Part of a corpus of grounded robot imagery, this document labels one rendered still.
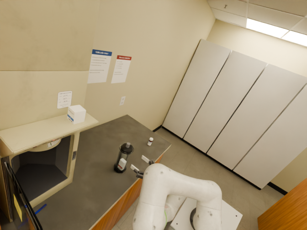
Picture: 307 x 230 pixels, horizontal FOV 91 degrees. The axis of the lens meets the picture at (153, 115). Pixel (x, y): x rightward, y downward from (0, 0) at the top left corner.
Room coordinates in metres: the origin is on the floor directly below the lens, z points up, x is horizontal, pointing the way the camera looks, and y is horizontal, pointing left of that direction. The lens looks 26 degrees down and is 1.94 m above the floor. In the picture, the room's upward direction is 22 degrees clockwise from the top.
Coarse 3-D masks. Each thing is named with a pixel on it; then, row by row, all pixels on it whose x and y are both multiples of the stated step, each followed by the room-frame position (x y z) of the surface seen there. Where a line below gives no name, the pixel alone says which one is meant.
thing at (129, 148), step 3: (123, 144) 0.88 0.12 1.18; (126, 144) 0.87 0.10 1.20; (129, 144) 0.87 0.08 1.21; (123, 147) 0.85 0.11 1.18; (126, 147) 0.86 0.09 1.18; (129, 147) 0.87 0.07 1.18; (132, 147) 0.89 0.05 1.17; (123, 150) 0.83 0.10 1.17; (126, 150) 0.83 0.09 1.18; (129, 150) 0.84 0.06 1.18
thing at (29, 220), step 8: (8, 168) 0.30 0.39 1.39; (8, 176) 0.30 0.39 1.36; (8, 184) 0.31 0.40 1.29; (16, 184) 0.27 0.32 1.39; (16, 192) 0.26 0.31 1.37; (16, 200) 0.26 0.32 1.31; (24, 200) 0.23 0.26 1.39; (24, 208) 0.22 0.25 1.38; (16, 216) 0.27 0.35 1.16; (24, 216) 0.23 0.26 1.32; (32, 216) 0.21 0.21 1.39; (16, 224) 0.28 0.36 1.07; (24, 224) 0.23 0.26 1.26; (32, 224) 0.19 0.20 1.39
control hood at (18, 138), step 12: (48, 120) 0.46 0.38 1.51; (60, 120) 0.48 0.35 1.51; (96, 120) 0.58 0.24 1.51; (0, 132) 0.33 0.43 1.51; (12, 132) 0.34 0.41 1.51; (24, 132) 0.36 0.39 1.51; (36, 132) 0.38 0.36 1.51; (48, 132) 0.40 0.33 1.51; (60, 132) 0.42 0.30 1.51; (72, 132) 0.46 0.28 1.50; (0, 144) 0.31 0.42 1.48; (12, 144) 0.30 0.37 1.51; (24, 144) 0.32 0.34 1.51; (36, 144) 0.34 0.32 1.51
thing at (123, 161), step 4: (120, 148) 0.84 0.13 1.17; (120, 152) 0.84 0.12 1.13; (124, 152) 0.82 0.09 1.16; (128, 152) 0.83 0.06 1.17; (120, 156) 0.83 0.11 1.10; (124, 156) 0.83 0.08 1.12; (128, 156) 0.84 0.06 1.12; (116, 160) 0.85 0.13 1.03; (120, 160) 0.83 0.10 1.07; (124, 160) 0.83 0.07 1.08; (128, 160) 0.86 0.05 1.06; (116, 164) 0.84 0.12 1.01; (120, 164) 0.83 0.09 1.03; (124, 164) 0.84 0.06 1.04; (116, 168) 0.83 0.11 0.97; (120, 168) 0.83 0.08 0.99; (124, 168) 0.85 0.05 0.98
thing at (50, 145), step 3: (54, 141) 0.52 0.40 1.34; (57, 141) 0.54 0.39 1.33; (48, 144) 0.49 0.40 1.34; (51, 144) 0.50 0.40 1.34; (54, 144) 0.52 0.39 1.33; (57, 144) 0.53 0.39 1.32; (39, 147) 0.46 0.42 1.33; (42, 147) 0.47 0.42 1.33; (45, 147) 0.48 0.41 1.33; (48, 147) 0.49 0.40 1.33; (51, 147) 0.50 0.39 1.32; (30, 150) 0.44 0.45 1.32; (33, 150) 0.45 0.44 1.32; (36, 150) 0.45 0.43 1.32; (39, 150) 0.46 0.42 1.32; (42, 150) 0.47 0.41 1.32; (45, 150) 0.48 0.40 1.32
